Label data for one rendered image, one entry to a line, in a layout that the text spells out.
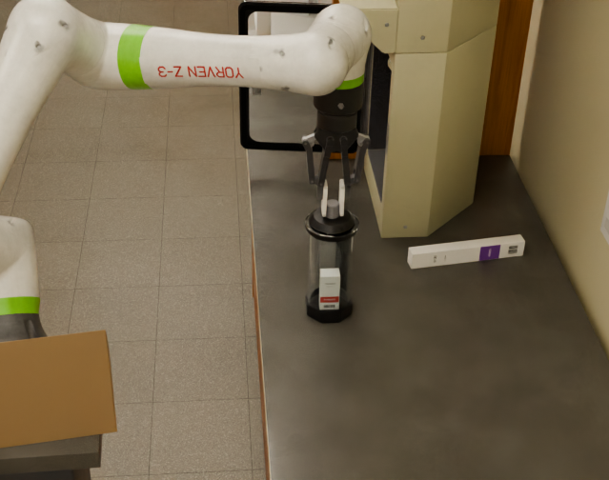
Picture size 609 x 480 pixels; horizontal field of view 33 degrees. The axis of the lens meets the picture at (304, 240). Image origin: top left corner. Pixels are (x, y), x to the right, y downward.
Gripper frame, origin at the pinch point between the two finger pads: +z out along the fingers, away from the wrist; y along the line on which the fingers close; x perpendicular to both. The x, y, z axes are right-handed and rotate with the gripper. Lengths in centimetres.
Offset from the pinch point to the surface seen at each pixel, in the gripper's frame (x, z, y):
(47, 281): -139, 122, 87
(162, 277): -139, 122, 44
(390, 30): -25.8, -24.2, -13.5
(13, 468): 39, 31, 60
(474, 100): -36, -3, -36
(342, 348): 12.6, 28.2, -1.9
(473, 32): -33, -21, -33
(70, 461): 39, 30, 50
